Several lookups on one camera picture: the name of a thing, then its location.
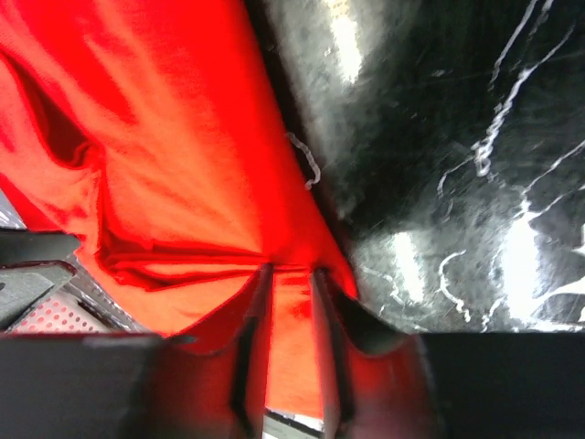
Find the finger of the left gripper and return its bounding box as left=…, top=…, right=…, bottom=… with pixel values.
left=1, top=230, right=80, bottom=329

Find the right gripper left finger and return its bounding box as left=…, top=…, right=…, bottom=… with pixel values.
left=1, top=264, right=273, bottom=438

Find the red t shirt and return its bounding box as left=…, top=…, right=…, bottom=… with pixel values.
left=1, top=1, right=356, bottom=417

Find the white plastic laundry basket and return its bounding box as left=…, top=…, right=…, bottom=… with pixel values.
left=1, top=259, right=144, bottom=334

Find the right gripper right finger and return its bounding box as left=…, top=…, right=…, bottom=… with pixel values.
left=312, top=270, right=584, bottom=438

